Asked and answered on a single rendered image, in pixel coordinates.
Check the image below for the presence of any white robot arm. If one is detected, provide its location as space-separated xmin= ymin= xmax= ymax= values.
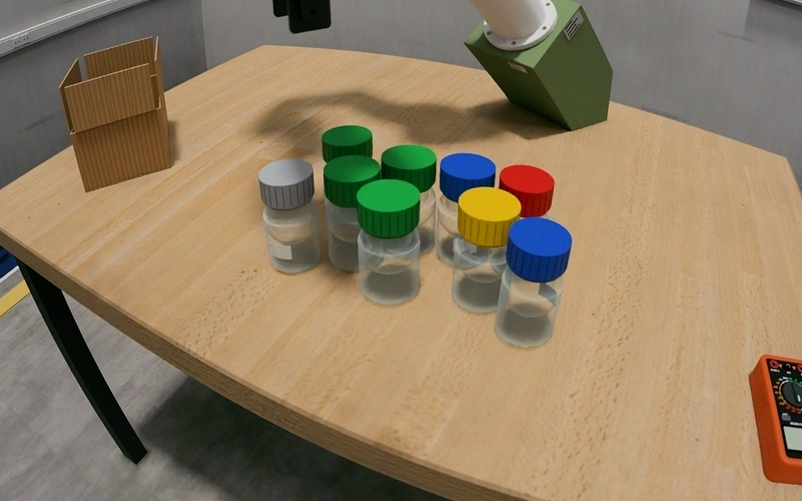
xmin=469 ymin=0 xmax=558 ymax=51

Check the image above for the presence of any glass bottle with yellow cap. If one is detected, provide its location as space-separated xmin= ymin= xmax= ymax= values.
xmin=451 ymin=187 xmax=521 ymax=315

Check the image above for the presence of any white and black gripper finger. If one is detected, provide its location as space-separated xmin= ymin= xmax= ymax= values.
xmin=272 ymin=0 xmax=287 ymax=17
xmin=286 ymin=0 xmax=331 ymax=34

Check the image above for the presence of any glass bottle with blue cap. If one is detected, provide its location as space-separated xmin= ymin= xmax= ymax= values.
xmin=495 ymin=217 xmax=572 ymax=349
xmin=436 ymin=152 xmax=496 ymax=267

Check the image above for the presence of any red ribbed bottle cap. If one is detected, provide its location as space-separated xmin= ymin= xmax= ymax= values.
xmin=498 ymin=165 xmax=555 ymax=219

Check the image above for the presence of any orange digital multimeter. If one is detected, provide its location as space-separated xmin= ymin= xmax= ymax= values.
xmin=749 ymin=354 xmax=802 ymax=485

